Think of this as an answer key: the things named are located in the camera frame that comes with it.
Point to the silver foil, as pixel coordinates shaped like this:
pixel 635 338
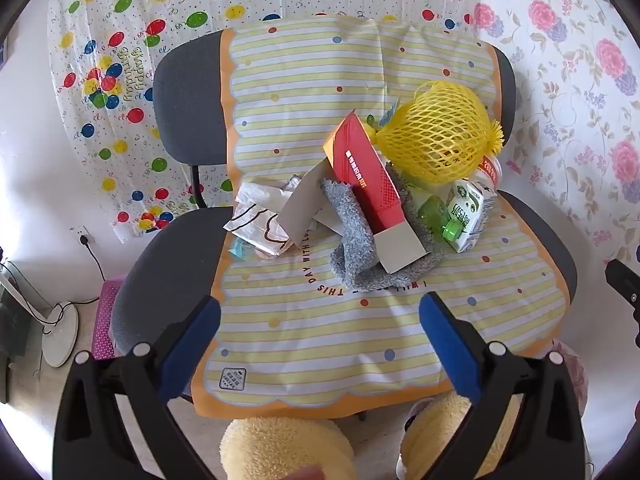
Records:
pixel 294 182

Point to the balloon print plastic cloth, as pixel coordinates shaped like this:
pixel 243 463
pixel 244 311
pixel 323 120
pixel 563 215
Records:
pixel 125 35

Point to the dark cabinet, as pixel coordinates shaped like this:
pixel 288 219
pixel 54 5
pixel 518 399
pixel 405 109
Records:
pixel 10 320

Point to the grey cardboard piece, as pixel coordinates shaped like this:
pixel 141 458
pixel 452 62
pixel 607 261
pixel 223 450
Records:
pixel 305 205

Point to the white cup with red label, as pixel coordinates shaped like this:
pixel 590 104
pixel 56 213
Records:
pixel 489 170

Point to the grey fuzzy towel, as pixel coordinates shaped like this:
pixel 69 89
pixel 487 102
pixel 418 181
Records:
pixel 355 230

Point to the green plastic bottle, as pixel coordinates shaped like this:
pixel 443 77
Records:
pixel 430 210

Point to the yellow striped blanket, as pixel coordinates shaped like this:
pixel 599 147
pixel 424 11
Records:
pixel 300 110

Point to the white wall socket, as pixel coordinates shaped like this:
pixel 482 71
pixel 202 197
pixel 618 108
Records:
pixel 82 236

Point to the light blue plastic piece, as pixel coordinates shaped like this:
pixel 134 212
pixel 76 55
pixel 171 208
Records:
pixel 237 250

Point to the floral print cloth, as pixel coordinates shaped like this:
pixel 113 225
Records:
pixel 575 85

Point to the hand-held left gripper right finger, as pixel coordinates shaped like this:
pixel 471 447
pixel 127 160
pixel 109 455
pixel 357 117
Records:
pixel 450 350

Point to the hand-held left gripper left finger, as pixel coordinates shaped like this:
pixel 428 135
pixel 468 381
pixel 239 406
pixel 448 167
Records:
pixel 192 342

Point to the green and white drink carton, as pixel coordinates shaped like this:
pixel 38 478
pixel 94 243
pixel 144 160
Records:
pixel 472 210

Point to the white fan base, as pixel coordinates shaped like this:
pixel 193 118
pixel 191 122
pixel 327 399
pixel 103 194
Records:
pixel 60 335

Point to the yellow plush slipper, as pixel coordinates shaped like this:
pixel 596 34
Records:
pixel 285 450
pixel 440 430

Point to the yellow net fruit bag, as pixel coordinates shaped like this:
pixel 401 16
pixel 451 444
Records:
pixel 440 130

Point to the red carton box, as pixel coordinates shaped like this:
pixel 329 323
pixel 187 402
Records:
pixel 365 170

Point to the white printed plastic bag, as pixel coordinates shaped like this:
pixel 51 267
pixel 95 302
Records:
pixel 255 220

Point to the grey office chair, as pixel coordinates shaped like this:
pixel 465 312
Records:
pixel 185 95

